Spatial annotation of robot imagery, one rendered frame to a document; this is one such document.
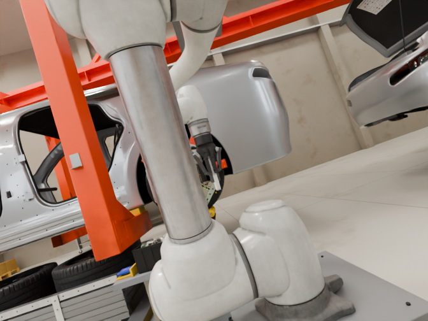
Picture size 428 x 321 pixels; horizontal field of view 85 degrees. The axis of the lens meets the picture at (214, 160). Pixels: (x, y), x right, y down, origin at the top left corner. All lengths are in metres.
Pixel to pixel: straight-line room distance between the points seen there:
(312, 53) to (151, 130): 9.59
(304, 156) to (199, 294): 8.16
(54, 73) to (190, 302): 1.62
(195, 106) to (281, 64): 8.37
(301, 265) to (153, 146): 0.40
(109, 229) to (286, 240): 1.22
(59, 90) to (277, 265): 1.61
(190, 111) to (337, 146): 8.48
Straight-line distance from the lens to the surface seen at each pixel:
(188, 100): 0.96
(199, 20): 0.56
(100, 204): 1.60
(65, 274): 2.04
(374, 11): 4.41
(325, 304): 0.66
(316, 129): 8.95
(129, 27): 0.44
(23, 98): 5.45
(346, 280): 0.79
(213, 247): 0.50
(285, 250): 0.57
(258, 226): 0.56
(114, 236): 1.59
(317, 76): 9.62
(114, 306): 1.83
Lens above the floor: 0.78
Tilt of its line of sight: 4 degrees up
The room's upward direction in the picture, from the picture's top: 19 degrees counter-clockwise
